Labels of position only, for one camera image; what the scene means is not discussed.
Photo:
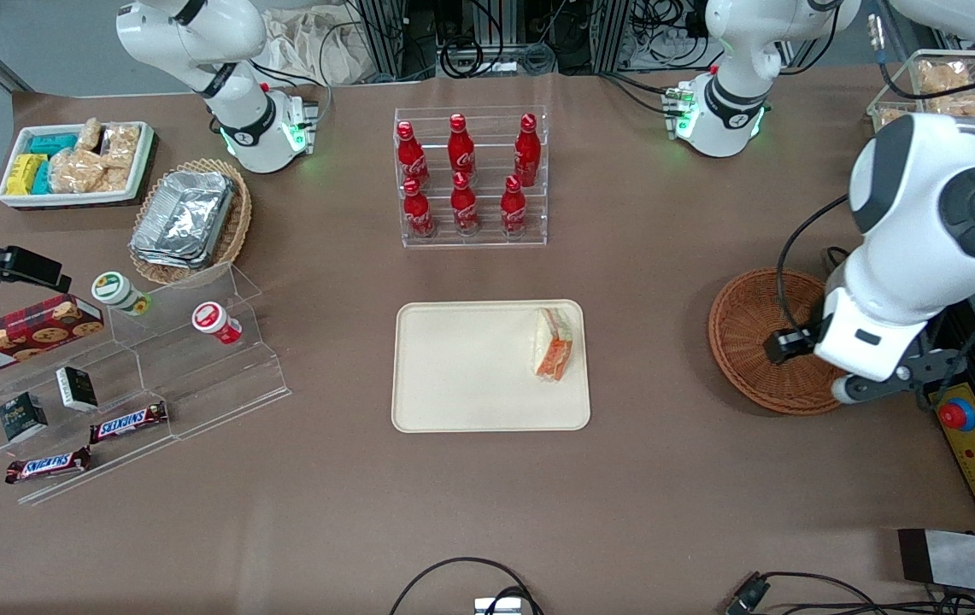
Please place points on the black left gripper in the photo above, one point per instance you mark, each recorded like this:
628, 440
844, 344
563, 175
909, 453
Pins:
797, 343

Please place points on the triangle sandwich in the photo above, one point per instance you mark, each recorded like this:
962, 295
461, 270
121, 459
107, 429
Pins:
554, 350

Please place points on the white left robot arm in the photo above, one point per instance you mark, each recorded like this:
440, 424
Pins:
906, 196

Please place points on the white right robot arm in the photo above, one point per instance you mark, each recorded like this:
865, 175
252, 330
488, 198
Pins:
231, 102

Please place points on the round brown wicker basket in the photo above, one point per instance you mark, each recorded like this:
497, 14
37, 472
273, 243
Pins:
743, 342

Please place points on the oval light wicker basket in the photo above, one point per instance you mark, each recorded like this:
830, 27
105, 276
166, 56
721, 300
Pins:
239, 231

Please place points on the beige plastic tray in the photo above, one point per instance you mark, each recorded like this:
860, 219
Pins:
470, 367

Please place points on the red tartan cookie box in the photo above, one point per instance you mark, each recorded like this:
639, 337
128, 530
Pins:
26, 333

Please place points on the white rectangular snack bin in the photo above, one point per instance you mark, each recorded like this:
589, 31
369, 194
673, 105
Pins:
77, 200

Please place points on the teal snack packet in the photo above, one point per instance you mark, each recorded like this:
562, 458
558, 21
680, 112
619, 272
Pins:
42, 178
51, 143

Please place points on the green lid yogurt cup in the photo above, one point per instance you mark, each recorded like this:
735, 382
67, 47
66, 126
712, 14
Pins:
115, 290

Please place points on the yellow snack packet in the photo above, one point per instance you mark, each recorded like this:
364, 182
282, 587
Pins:
24, 173

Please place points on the bagged rice crackers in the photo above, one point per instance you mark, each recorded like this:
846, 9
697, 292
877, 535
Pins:
90, 135
77, 171
121, 145

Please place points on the small black carton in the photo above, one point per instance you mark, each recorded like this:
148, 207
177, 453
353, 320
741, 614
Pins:
77, 389
23, 417

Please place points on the stacked foil containers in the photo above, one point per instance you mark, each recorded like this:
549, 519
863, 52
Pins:
184, 218

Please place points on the red emergency stop button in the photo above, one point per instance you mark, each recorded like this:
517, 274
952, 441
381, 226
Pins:
957, 416

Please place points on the Snickers chocolate bar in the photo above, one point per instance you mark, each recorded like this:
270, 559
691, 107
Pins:
47, 465
128, 422

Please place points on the red lid yogurt cup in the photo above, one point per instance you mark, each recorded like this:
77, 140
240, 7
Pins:
212, 319

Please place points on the clear acrylic stepped display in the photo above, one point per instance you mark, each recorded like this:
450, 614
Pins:
222, 376

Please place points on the grey flat strip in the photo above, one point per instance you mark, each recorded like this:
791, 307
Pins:
966, 564

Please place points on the bagged fried snack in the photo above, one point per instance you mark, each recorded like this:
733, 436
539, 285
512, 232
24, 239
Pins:
944, 77
961, 105

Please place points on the red cola bottle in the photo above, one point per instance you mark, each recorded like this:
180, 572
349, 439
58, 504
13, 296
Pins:
417, 212
461, 147
527, 152
464, 207
409, 158
513, 209

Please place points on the clear acrylic bottle rack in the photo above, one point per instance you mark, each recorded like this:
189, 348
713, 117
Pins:
491, 241

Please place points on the crumpled white cloth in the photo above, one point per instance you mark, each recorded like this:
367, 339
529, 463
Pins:
316, 51

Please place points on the small silver device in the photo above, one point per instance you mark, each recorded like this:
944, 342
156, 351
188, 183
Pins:
496, 606

